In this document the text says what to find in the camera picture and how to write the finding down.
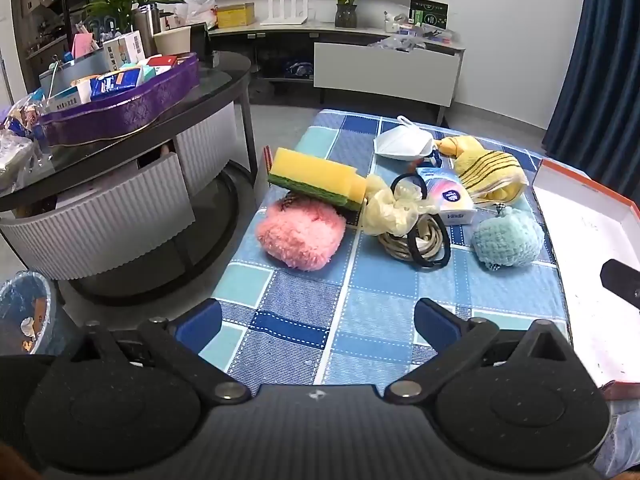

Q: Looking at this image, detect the steel thermos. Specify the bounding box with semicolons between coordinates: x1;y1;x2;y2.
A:
132;4;162;58

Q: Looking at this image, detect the yellow green sponge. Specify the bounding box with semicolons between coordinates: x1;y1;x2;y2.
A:
267;147;368;212

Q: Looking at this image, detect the red striped white card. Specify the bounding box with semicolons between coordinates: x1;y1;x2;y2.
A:
255;147;273;196

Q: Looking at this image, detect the round glass coffee table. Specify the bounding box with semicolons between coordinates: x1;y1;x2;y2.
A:
0;50;258;306

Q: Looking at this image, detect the grey TV cabinet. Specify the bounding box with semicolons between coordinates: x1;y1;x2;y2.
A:
207;22;466;126

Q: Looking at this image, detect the pile of clear plastic bags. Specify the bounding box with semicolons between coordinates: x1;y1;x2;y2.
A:
367;35;426;52

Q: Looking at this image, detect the tall leafy bamboo plant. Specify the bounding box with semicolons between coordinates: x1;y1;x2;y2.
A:
82;0;186;36

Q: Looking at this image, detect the pink fluffy scrunchie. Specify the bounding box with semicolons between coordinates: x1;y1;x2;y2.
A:
256;196;347;272

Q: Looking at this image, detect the dark blue curtain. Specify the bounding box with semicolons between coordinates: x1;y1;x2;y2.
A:
542;0;640;206

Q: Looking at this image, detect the cream paper cup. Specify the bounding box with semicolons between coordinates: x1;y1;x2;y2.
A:
153;26;193;56

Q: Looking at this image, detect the yellow striped towel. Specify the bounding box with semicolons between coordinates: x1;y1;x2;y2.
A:
452;137;528;206

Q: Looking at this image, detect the thin black hair tie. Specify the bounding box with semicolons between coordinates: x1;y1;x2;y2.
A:
390;173;429;206

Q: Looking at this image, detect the pale yellow scrunchie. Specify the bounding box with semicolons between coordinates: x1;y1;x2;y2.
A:
361;175;438;236

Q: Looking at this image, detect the green black box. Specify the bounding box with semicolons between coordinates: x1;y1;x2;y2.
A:
409;0;449;28

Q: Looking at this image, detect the thick black hair tie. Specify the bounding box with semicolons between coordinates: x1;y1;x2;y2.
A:
406;212;451;269

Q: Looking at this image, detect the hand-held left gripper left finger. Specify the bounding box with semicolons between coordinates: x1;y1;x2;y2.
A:
70;299;253;405

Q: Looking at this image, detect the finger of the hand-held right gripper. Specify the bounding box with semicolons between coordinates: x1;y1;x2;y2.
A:
600;258;640;311

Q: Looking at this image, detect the pastel tissue packet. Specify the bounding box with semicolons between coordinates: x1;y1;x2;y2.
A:
415;166;476;226

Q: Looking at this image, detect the red white box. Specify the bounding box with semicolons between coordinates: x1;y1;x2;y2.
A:
150;55;178;78

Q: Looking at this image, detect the white plastic bag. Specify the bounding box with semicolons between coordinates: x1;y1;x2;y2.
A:
172;0;218;28

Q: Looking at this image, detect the clear tray of small items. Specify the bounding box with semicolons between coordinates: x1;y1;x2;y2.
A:
384;10;456;43

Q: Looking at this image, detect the beige USB cable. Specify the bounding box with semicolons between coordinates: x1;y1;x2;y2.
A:
377;212;448;263

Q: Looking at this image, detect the white router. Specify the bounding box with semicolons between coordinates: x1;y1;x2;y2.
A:
260;0;308;27

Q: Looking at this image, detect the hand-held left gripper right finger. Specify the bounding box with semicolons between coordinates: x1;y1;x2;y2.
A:
385;297;573;405

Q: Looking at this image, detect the white face mask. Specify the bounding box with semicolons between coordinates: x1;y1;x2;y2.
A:
373;116;435;163

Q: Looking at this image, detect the white orange cardboard box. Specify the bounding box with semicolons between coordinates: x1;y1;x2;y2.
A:
531;158;640;401

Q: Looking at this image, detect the blue tissue pack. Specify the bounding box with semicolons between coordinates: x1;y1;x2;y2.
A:
90;67;146;103

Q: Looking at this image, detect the trash bin with blue bag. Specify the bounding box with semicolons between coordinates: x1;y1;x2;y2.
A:
0;272;53;356

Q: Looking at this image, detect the light blue crochet scrunchie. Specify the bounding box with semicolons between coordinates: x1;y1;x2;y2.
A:
471;207;545;271

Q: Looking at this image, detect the white barcode box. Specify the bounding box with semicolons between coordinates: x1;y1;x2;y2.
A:
102;30;146;71

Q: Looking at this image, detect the person's jeans leg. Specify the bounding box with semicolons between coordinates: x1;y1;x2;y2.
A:
595;400;640;477

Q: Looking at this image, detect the purple tray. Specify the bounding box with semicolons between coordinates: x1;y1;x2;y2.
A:
39;52;201;147

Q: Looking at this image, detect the yellow box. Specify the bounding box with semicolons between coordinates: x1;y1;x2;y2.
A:
216;3;256;28

